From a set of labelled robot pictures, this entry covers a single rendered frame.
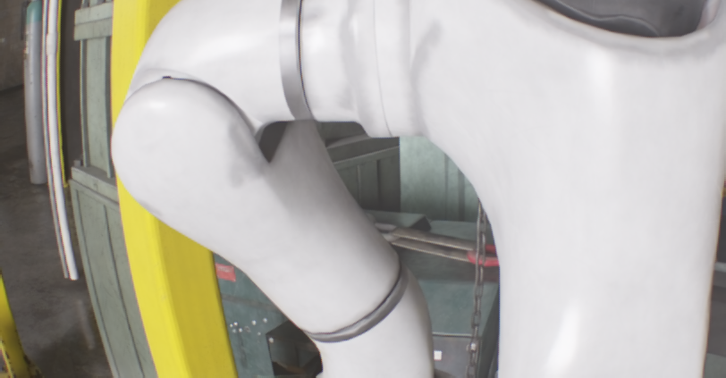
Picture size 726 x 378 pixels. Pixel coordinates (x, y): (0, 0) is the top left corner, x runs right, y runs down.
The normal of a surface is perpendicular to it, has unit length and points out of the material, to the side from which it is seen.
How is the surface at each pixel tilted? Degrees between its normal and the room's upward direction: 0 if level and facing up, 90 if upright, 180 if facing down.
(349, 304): 100
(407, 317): 86
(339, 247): 84
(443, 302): 45
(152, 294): 90
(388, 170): 90
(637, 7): 114
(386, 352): 104
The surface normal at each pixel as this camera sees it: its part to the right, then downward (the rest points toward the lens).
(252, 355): -0.46, 0.23
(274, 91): -0.14, 0.69
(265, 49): -0.18, 0.22
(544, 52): -0.66, 0.26
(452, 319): -0.36, -0.53
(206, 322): 0.68, 0.14
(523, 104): -0.85, 0.27
